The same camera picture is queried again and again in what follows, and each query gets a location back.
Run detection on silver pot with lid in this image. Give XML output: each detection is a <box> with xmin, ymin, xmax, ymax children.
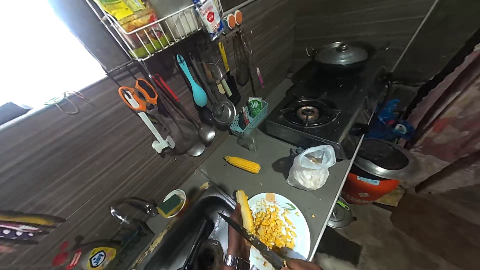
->
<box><xmin>305</xmin><ymin>41</ymin><xmax>391</xmax><ymax>76</ymax></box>

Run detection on turquoise silicone spoon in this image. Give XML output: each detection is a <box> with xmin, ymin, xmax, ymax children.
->
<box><xmin>176</xmin><ymin>54</ymin><xmax>208</xmax><ymax>108</ymax></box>

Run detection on yellow food packet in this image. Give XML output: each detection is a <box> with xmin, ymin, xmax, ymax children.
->
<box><xmin>97</xmin><ymin>0</ymin><xmax>147</xmax><ymax>20</ymax></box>

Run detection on bright window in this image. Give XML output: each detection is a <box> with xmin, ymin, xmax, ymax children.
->
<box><xmin>0</xmin><ymin>0</ymin><xmax>108</xmax><ymax>130</ymax></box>

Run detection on partly stripped corn cob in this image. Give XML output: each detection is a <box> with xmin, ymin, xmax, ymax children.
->
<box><xmin>236</xmin><ymin>190</ymin><xmax>256</xmax><ymax>235</ymax></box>

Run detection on person's right hand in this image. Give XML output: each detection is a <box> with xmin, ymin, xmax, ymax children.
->
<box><xmin>280</xmin><ymin>258</ymin><xmax>324</xmax><ymax>270</ymax></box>

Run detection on round metal skimmer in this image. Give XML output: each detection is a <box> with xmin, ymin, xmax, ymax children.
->
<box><xmin>189</xmin><ymin>54</ymin><xmax>237</xmax><ymax>126</ymax></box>

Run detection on person's left hand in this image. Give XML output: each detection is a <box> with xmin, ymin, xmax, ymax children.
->
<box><xmin>227</xmin><ymin>203</ymin><xmax>252</xmax><ymax>259</ymax></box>

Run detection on black knife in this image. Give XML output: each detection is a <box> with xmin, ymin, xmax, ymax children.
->
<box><xmin>218</xmin><ymin>212</ymin><xmax>286</xmax><ymax>270</ymax></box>

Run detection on large pot with metal rim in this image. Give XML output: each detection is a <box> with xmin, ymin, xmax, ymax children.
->
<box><xmin>352</xmin><ymin>139</ymin><xmax>416</xmax><ymax>181</ymax></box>

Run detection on green yellow sponge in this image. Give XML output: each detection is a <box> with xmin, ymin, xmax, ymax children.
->
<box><xmin>157</xmin><ymin>193</ymin><xmax>184</xmax><ymax>219</ymax></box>

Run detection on black gas stove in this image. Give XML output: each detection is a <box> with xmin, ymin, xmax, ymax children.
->
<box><xmin>265</xmin><ymin>62</ymin><xmax>392</xmax><ymax>161</ymax></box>

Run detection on black kitchen sink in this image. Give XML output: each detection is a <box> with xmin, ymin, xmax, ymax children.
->
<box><xmin>129</xmin><ymin>181</ymin><xmax>238</xmax><ymax>270</ymax></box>

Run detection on blue white red packet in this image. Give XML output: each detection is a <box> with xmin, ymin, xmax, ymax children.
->
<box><xmin>193</xmin><ymin>0</ymin><xmax>226</xmax><ymax>41</ymax></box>

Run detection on pink floral curtain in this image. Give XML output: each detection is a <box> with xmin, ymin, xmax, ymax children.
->
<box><xmin>405</xmin><ymin>41</ymin><xmax>480</xmax><ymax>194</ymax></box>

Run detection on chrome faucet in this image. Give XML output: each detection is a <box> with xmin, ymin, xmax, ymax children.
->
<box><xmin>110</xmin><ymin>197</ymin><xmax>159</xmax><ymax>235</ymax></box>

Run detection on pink handled utensil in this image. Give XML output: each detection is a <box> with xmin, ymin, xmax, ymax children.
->
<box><xmin>242</xmin><ymin>31</ymin><xmax>265</xmax><ymax>89</ymax></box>

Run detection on whole yellow corn cob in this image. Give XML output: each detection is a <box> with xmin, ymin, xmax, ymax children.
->
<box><xmin>224</xmin><ymin>155</ymin><xmax>261</xmax><ymax>175</ymax></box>

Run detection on green white packet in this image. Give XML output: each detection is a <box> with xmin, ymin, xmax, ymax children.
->
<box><xmin>248</xmin><ymin>97</ymin><xmax>263</xmax><ymax>118</ymax></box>

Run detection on orange red bucket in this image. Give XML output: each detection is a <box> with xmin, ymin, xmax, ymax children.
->
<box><xmin>341</xmin><ymin>169</ymin><xmax>401</xmax><ymax>205</ymax></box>

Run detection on patterned hanging cloths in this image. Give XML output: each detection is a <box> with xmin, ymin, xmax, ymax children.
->
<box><xmin>0</xmin><ymin>211</ymin><xmax>66</xmax><ymax>245</ymax></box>

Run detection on blue plastic bag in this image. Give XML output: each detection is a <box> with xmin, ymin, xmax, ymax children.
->
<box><xmin>365</xmin><ymin>99</ymin><xmax>416</xmax><ymax>142</ymax></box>

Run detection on turquoise plastic basket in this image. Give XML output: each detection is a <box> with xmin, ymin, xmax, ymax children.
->
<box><xmin>229</xmin><ymin>98</ymin><xmax>269</xmax><ymax>137</ymax></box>

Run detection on metal serving spoon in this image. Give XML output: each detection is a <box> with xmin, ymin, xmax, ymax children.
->
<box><xmin>165</xmin><ymin>109</ymin><xmax>206</xmax><ymax>157</ymax></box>

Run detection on white round bowl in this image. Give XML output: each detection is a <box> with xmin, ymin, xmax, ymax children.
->
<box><xmin>162</xmin><ymin>189</ymin><xmax>187</xmax><ymax>219</ymax></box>

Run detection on clear plastic bag, white contents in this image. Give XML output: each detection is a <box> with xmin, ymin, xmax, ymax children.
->
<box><xmin>286</xmin><ymin>145</ymin><xmax>337</xmax><ymax>191</ymax></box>

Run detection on pile of corn kernels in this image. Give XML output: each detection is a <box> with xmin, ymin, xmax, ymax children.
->
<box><xmin>252</xmin><ymin>202</ymin><xmax>299</xmax><ymax>250</ymax></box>

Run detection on white wire rack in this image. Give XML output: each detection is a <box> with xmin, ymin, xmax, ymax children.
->
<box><xmin>85</xmin><ymin>0</ymin><xmax>224</xmax><ymax>62</ymax></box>

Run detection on white plate with floral print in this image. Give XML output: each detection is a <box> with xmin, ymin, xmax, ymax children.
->
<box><xmin>245</xmin><ymin>192</ymin><xmax>311</xmax><ymax>270</ymax></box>

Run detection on orange handled scissors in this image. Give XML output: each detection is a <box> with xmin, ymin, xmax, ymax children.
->
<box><xmin>118</xmin><ymin>78</ymin><xmax>160</xmax><ymax>130</ymax></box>

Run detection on yellow handled black spatula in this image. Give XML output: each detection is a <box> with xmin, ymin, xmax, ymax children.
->
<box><xmin>218</xmin><ymin>41</ymin><xmax>242</xmax><ymax>106</ymax></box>

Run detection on pot lid, green handle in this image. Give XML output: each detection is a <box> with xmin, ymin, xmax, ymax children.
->
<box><xmin>326</xmin><ymin>197</ymin><xmax>354</xmax><ymax>229</ymax></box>

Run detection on large jar, green bottom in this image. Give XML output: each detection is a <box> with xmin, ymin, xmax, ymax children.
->
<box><xmin>112</xmin><ymin>7</ymin><xmax>170</xmax><ymax>59</ymax></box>

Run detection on red handled utensil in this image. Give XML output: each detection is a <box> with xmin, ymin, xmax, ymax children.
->
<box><xmin>152</xmin><ymin>73</ymin><xmax>181</xmax><ymax>103</ymax></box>

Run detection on clear drinking glass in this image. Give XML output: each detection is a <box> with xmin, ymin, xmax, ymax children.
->
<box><xmin>236</xmin><ymin>128</ymin><xmax>259</xmax><ymax>152</ymax></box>

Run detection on metal ladle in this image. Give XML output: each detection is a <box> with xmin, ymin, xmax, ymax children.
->
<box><xmin>152</xmin><ymin>74</ymin><xmax>216</xmax><ymax>144</ymax></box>

